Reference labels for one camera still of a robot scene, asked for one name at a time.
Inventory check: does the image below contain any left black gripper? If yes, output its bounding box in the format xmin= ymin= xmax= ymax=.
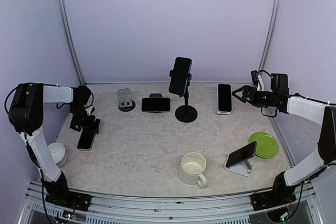
xmin=70 ymin=104 xmax=100 ymax=133

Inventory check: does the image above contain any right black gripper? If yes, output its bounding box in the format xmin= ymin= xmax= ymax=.
xmin=233 ymin=84 xmax=278 ymax=107

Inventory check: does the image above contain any black phone white edge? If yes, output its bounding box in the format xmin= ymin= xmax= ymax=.
xmin=77 ymin=131 xmax=95 ymax=151

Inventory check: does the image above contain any grey round-base phone stand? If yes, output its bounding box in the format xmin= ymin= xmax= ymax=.
xmin=117 ymin=88 xmax=135 ymax=112

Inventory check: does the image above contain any black phone blue edge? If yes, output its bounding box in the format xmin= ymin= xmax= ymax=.
xmin=169 ymin=57 xmax=192 ymax=96

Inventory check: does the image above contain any black phone landscape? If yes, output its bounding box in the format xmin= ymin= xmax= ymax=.
xmin=141 ymin=98 xmax=171 ymax=112

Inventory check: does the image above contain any dark grey phone stand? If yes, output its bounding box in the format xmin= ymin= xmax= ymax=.
xmin=147 ymin=93 xmax=164 ymax=113

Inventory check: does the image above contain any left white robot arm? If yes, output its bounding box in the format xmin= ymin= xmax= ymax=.
xmin=5 ymin=82 xmax=100 ymax=206

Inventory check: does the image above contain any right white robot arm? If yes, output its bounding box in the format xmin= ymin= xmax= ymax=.
xmin=233 ymin=84 xmax=335 ymax=209

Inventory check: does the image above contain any black phone white case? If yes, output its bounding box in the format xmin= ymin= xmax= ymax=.
xmin=217 ymin=83 xmax=233 ymax=113

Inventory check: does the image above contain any white upright phone stand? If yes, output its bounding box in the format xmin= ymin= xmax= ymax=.
xmin=213 ymin=98 xmax=234 ymax=115

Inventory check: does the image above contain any tall black clamp stand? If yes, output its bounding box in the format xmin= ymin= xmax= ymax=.
xmin=175 ymin=73 xmax=197 ymax=123

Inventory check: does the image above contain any purple phone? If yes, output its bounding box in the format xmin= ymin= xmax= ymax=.
xmin=225 ymin=141 xmax=257 ymax=168

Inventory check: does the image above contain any white folding phone stand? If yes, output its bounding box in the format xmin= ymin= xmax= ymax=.
xmin=224 ymin=160 xmax=252 ymax=177

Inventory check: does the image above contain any white bowl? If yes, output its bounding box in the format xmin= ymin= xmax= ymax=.
xmin=48 ymin=143 xmax=67 ymax=167

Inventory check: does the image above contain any green plate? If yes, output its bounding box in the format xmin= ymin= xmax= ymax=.
xmin=249 ymin=132 xmax=279 ymax=159

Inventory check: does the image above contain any white ribbed mug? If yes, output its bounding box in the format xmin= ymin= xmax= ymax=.
xmin=178 ymin=152 xmax=207 ymax=188

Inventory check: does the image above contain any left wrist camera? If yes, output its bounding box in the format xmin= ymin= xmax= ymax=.
xmin=76 ymin=85 xmax=92 ymax=105

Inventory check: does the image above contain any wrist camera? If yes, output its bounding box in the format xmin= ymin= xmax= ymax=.
xmin=76 ymin=85 xmax=92 ymax=105
xmin=270 ymin=73 xmax=288 ymax=91

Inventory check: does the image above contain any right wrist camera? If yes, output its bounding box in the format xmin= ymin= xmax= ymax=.
xmin=270 ymin=73 xmax=288 ymax=91

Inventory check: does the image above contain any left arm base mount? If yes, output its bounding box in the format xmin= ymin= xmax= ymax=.
xmin=45 ymin=191 xmax=91 ymax=212

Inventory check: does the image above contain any front aluminium rail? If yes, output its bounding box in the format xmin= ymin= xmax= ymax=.
xmin=14 ymin=181 xmax=327 ymax=223

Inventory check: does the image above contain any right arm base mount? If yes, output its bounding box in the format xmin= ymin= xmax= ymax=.
xmin=250 ymin=190 xmax=297 ymax=211

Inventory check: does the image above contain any right aluminium frame post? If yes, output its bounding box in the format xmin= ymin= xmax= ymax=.
xmin=258 ymin=0 xmax=281 ymax=70

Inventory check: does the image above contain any aluminium frame post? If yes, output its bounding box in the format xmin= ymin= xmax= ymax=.
xmin=258 ymin=0 xmax=281 ymax=70
xmin=57 ymin=0 xmax=86 ymax=85

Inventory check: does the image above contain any left aluminium frame post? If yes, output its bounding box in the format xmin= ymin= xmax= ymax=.
xmin=57 ymin=0 xmax=86 ymax=85

